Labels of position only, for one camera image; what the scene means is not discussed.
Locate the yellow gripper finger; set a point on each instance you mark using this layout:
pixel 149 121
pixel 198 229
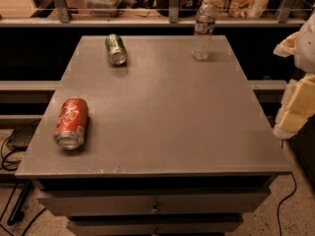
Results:
pixel 287 46
pixel 298 105

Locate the clear plastic water bottle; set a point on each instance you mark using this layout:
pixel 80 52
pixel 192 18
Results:
pixel 203 30

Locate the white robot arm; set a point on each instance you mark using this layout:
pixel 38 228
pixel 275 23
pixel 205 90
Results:
pixel 304 56

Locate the green soda can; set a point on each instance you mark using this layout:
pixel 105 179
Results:
pixel 115 49

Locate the red coke can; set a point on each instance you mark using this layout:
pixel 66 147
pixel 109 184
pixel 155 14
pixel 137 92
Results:
pixel 72 124

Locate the grey drawer cabinet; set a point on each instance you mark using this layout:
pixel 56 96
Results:
pixel 162 124

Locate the upper grey drawer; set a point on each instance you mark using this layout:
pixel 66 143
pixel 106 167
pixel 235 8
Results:
pixel 101 204

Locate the grey drawer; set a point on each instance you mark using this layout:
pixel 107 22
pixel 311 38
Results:
pixel 155 225
pixel 101 204

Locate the grey metal railing shelf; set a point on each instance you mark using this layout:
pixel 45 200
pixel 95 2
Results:
pixel 142 13

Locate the lower grey drawer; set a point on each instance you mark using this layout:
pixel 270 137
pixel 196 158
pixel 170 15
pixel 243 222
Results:
pixel 155 225

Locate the black power adapter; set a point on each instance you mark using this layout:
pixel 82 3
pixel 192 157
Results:
pixel 20 138

